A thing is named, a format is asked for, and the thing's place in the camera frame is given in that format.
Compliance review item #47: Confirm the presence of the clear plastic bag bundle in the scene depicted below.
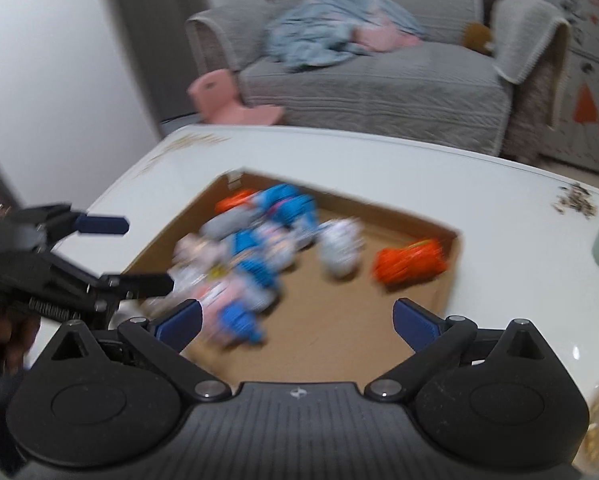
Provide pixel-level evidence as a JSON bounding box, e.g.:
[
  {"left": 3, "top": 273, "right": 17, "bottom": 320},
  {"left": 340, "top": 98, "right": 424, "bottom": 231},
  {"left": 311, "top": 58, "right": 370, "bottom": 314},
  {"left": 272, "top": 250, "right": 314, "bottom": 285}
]
[{"left": 139, "top": 263, "right": 216, "bottom": 319}]

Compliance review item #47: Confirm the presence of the lilac sock bundle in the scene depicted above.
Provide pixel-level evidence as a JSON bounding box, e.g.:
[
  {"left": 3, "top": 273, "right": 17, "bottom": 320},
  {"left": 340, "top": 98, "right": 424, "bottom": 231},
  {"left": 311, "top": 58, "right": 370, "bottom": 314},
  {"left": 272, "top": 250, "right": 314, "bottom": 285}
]
[{"left": 172, "top": 233, "right": 227, "bottom": 272}]

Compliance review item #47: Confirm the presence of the pink fluffy monster toy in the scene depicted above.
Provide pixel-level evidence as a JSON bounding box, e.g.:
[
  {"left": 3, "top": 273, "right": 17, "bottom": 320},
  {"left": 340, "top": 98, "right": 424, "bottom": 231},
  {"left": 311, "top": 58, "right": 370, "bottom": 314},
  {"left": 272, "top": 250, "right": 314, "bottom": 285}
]
[{"left": 192, "top": 274, "right": 278, "bottom": 347}]

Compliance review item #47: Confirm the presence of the orange plastic bundle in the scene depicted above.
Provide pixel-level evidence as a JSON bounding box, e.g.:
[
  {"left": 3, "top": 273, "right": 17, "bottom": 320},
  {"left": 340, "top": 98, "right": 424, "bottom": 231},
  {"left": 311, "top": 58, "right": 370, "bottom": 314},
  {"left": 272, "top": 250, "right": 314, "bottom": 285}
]
[
  {"left": 214, "top": 188, "right": 257, "bottom": 214},
  {"left": 372, "top": 238, "right": 447, "bottom": 287}
]

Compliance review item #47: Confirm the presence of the grey sock bundle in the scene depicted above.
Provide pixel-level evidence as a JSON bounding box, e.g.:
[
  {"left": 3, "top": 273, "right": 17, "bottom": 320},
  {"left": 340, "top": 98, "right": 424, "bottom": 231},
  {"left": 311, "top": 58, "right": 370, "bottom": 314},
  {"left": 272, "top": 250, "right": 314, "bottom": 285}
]
[{"left": 199, "top": 206, "right": 262, "bottom": 240}]

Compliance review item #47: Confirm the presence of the white purple-band sock bundle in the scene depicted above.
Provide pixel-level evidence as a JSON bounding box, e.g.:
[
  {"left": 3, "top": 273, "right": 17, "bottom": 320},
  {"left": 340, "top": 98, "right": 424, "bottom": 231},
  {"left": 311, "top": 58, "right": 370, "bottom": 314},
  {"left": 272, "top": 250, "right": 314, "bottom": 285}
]
[{"left": 317, "top": 218, "right": 365, "bottom": 280}]

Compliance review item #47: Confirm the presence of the pastel striped bundle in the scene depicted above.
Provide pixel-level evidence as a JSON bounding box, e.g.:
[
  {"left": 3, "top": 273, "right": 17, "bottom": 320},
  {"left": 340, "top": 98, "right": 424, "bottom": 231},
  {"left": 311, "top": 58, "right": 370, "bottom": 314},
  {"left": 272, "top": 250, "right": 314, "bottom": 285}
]
[{"left": 254, "top": 220, "right": 298, "bottom": 273}]

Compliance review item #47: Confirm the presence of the blue white sock bundle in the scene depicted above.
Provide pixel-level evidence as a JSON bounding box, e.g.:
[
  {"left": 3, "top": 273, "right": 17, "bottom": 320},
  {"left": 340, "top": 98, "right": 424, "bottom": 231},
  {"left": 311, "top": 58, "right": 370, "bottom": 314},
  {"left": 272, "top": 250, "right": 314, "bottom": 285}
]
[
  {"left": 252, "top": 183, "right": 319, "bottom": 249},
  {"left": 224, "top": 230, "right": 280, "bottom": 295}
]

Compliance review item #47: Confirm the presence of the brown cardboard tray box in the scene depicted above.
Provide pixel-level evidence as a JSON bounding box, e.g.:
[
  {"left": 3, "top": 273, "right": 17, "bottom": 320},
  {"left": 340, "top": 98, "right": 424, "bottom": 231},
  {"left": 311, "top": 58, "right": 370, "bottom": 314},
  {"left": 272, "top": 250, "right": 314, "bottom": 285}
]
[{"left": 122, "top": 169, "right": 463, "bottom": 391}]

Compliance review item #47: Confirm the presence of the pink plastic child chair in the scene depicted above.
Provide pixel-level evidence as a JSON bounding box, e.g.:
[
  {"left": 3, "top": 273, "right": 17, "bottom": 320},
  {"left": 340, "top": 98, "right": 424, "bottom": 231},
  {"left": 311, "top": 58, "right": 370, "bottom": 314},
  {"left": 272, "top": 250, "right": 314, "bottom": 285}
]
[{"left": 187, "top": 68, "right": 284, "bottom": 126}]

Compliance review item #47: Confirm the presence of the pile of seed shells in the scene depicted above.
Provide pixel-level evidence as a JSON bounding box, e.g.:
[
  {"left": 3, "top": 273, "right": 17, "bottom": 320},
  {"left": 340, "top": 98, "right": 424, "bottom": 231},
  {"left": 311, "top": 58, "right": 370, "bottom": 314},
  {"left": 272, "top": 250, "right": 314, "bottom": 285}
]
[{"left": 551, "top": 182, "right": 598, "bottom": 219}]

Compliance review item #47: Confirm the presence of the grey door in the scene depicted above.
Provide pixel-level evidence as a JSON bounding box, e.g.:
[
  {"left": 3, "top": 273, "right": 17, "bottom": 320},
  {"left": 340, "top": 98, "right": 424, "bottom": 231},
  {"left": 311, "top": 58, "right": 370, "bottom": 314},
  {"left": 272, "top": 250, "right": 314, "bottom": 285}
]
[{"left": 117, "top": 0, "right": 208, "bottom": 122}]

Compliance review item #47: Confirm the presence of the grey sofa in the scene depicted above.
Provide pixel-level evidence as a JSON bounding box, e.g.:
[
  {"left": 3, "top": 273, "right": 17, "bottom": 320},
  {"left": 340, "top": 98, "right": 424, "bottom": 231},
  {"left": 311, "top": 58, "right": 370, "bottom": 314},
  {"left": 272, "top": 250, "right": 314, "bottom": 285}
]
[{"left": 186, "top": 0, "right": 569, "bottom": 160}]

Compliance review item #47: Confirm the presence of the decorated fridge door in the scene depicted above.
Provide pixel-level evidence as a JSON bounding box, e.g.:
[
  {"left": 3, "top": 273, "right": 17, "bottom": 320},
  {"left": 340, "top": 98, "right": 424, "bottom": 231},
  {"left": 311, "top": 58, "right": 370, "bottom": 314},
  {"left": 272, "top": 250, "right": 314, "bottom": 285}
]
[{"left": 539, "top": 0, "right": 599, "bottom": 176}]

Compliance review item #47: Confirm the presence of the light blue blanket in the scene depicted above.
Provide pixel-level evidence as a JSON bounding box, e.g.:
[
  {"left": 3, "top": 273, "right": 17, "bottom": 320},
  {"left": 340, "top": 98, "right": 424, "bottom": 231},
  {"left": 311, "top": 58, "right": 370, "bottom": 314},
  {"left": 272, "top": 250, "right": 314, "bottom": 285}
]
[{"left": 264, "top": 0, "right": 426, "bottom": 72}]

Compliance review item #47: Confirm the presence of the brown plush toy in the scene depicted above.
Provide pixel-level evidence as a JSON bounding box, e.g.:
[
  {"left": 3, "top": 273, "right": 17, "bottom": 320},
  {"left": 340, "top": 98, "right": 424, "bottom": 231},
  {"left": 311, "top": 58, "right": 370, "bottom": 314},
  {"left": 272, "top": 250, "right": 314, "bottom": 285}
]
[{"left": 462, "top": 22, "right": 493, "bottom": 56}]

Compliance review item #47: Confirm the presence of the pink clothing on sofa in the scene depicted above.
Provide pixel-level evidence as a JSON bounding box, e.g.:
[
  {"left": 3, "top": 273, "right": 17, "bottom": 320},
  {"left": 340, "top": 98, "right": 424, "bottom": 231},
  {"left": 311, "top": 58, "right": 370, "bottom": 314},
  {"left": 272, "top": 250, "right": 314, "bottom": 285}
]
[{"left": 353, "top": 23, "right": 421, "bottom": 53}]

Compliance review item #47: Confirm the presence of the grey knitted armrest throw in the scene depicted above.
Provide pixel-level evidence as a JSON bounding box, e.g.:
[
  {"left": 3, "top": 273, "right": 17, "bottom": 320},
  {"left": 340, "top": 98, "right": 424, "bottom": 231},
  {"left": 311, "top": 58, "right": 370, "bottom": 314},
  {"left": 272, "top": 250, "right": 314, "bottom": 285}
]
[{"left": 491, "top": 0, "right": 569, "bottom": 84}]

